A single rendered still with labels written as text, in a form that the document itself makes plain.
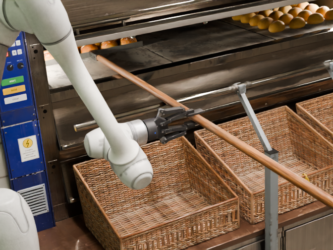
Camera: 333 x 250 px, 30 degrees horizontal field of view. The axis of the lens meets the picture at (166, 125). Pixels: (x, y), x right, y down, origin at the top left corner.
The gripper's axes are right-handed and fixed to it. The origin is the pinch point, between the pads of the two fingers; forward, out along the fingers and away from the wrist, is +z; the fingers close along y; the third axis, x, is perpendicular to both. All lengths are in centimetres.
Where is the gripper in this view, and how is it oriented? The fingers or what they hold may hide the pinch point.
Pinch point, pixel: (194, 117)
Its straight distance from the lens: 222.4
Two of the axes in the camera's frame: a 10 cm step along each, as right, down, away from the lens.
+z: 8.8, -2.4, 4.1
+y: 0.7, 9.2, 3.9
